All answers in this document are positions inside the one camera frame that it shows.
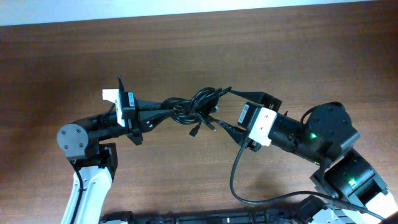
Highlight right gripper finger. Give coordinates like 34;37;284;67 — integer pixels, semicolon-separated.
215;119;249;146
229;90;272;105

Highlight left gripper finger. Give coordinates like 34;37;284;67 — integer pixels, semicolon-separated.
136;100;162;110
139;110;175;133

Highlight black usb cables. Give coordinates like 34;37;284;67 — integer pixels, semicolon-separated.
160;86;233;138

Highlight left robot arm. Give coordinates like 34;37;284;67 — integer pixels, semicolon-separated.
57;89;175;223

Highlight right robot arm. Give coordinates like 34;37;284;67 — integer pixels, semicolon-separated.
217;91;397;223

